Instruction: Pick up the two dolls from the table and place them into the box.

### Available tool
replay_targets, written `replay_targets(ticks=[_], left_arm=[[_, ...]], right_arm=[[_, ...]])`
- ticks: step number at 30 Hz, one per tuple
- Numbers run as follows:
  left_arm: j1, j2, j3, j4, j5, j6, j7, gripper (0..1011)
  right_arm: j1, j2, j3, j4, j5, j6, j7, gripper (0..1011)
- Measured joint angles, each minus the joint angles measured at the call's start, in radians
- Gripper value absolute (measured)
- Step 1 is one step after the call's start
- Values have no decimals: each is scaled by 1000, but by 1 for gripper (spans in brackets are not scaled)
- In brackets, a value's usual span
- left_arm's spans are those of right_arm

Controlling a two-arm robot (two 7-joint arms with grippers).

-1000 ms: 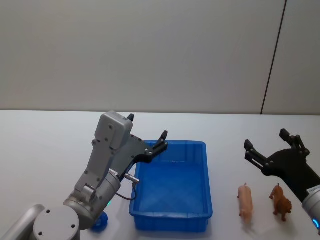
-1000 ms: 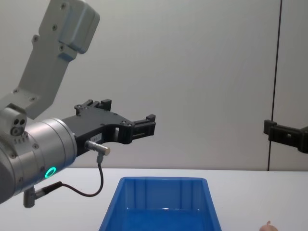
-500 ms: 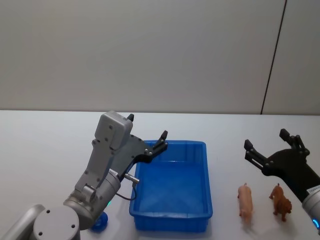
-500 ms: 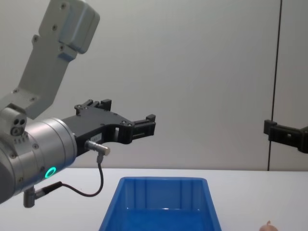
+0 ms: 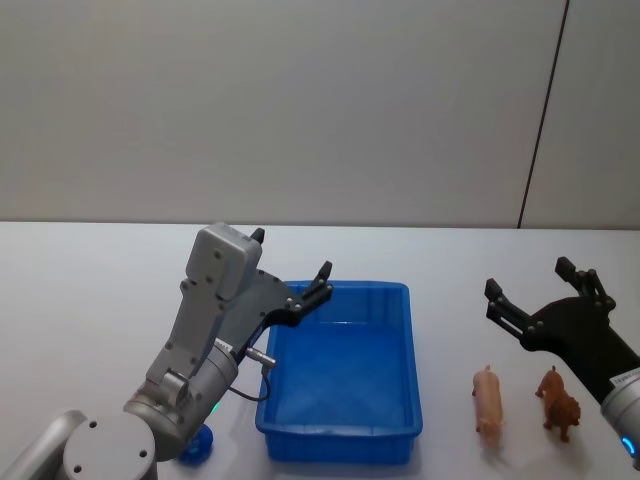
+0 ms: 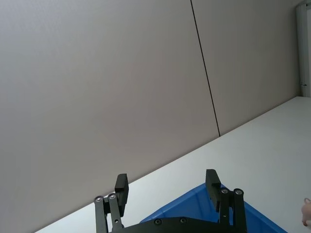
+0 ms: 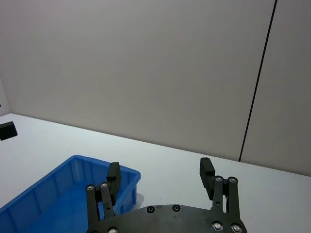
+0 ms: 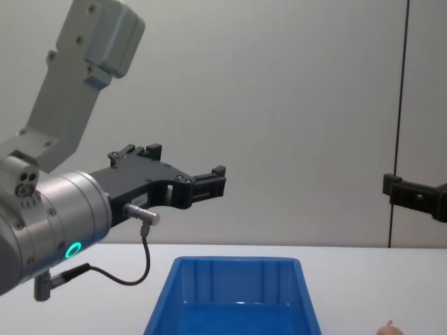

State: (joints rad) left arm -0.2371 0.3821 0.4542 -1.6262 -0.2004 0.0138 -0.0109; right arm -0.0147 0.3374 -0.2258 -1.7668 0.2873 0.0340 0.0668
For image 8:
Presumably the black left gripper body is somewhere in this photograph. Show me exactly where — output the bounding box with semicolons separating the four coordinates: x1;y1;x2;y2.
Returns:
89;154;193;234

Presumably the blue plastic bin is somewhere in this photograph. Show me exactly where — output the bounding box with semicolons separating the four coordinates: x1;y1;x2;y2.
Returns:
139;255;324;335

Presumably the small pinkish brown object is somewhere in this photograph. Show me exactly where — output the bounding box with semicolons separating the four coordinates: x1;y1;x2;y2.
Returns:
374;320;403;335

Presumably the thin dark cable silver plug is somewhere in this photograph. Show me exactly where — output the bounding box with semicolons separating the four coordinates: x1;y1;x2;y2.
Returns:
34;203;162;302

